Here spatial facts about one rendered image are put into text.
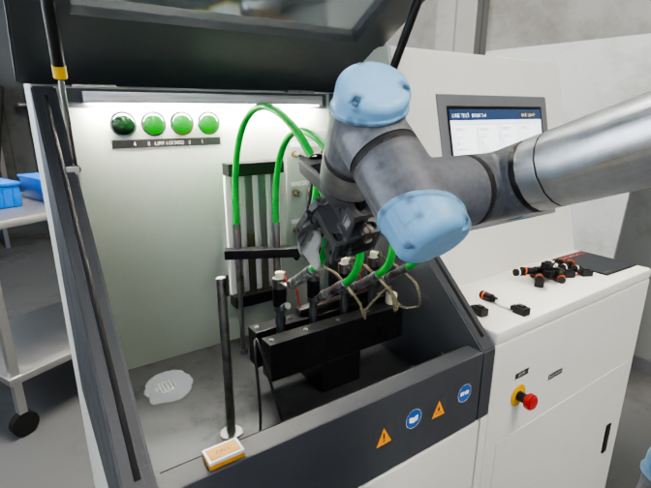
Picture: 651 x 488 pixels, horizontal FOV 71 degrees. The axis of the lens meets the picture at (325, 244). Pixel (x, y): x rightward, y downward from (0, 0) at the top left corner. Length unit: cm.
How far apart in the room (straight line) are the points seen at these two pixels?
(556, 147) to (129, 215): 85
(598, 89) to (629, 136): 237
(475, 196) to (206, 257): 80
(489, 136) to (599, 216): 146
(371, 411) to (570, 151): 52
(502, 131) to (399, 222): 99
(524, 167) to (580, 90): 236
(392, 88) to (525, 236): 103
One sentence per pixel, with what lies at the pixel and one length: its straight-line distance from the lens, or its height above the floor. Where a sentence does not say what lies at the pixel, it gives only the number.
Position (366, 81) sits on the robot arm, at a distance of 45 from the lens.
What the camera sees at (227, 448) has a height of 96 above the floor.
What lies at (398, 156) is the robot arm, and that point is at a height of 137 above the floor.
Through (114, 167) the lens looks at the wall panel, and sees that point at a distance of 104.
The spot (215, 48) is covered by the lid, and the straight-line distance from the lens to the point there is 100.
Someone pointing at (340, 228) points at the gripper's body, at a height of 126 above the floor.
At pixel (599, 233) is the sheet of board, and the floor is 80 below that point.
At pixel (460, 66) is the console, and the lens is 129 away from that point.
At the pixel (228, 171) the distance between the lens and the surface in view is 107.
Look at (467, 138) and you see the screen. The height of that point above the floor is 134.
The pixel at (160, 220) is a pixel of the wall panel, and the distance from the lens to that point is 108.
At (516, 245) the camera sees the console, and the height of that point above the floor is 104.
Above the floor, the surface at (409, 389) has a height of 94.
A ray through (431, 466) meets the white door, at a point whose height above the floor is 74.
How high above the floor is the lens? 140
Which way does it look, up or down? 16 degrees down
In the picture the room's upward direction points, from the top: straight up
